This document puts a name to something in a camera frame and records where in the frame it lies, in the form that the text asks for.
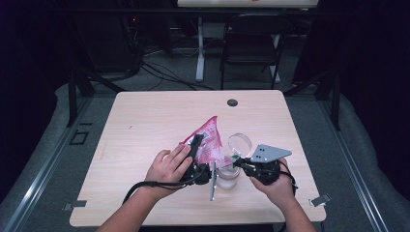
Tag black floor cables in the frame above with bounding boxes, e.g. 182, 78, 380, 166
138, 60, 216, 92

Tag pink plastic snack bag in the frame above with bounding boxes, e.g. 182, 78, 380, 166
179, 115, 240, 170

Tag aluminium floor rail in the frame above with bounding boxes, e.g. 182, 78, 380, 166
2, 96, 94, 232
317, 96, 391, 232

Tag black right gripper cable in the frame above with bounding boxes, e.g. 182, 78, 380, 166
277, 159, 300, 196

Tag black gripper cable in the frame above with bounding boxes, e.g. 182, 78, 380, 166
277, 159, 300, 196
122, 170, 208, 205

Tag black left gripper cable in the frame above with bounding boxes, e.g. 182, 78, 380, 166
122, 170, 208, 205

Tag person's left hand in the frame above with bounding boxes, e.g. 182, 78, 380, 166
144, 143, 193, 201

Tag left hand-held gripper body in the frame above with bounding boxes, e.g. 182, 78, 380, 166
180, 159, 218, 203

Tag person's right hand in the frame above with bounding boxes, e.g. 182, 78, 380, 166
249, 157, 296, 209

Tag white desk leg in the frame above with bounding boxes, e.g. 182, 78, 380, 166
194, 16, 207, 83

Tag grey tape strip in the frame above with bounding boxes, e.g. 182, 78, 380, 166
62, 199, 88, 212
308, 192, 333, 208

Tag black equipment with red light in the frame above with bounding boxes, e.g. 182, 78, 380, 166
75, 13, 143, 73

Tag black folding chair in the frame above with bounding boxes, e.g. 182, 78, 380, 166
220, 13, 293, 91

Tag black metal stand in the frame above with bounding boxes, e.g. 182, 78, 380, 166
66, 62, 128, 129
283, 68, 342, 131

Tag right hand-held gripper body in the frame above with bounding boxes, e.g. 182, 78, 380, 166
240, 143, 293, 187

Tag clear glass jar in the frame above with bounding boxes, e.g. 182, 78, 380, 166
215, 156, 242, 190

